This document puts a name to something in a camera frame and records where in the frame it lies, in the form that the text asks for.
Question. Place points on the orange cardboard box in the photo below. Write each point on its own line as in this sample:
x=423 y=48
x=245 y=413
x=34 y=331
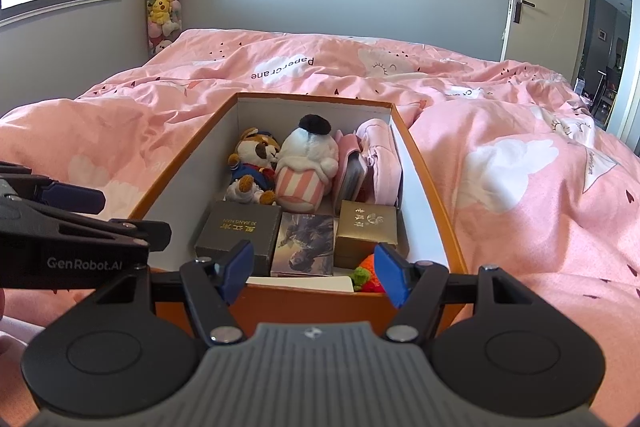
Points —
x=300 y=302

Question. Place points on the orange crochet toy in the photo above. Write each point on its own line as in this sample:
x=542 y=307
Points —
x=367 y=274

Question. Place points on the clear tube of plush toys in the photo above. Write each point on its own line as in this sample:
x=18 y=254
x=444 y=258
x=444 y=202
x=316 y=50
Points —
x=162 y=7

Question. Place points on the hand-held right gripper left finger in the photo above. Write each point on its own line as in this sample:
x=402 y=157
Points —
x=235 y=271

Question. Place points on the illustrated card box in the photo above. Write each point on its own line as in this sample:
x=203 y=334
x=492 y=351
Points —
x=302 y=242

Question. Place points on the gold gift box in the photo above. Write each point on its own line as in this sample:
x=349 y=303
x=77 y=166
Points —
x=365 y=227

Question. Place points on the white card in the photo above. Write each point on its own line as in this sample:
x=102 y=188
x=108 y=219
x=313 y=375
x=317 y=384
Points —
x=300 y=283

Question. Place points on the white plush with black hat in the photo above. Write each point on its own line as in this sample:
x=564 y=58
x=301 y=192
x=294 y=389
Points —
x=305 y=147

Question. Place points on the black gift box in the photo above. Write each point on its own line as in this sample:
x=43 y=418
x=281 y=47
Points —
x=235 y=222

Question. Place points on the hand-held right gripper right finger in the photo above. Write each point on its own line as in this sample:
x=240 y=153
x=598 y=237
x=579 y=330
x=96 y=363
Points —
x=392 y=274

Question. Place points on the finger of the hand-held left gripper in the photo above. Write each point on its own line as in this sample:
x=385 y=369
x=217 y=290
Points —
x=145 y=232
x=75 y=197

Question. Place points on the pink zip pouch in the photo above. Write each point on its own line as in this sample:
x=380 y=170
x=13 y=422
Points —
x=385 y=157

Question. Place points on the pink printed blanket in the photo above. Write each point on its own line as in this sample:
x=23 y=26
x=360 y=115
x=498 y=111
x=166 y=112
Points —
x=500 y=207

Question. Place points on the pink card holder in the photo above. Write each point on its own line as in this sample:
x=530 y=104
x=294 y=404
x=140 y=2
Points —
x=350 y=167

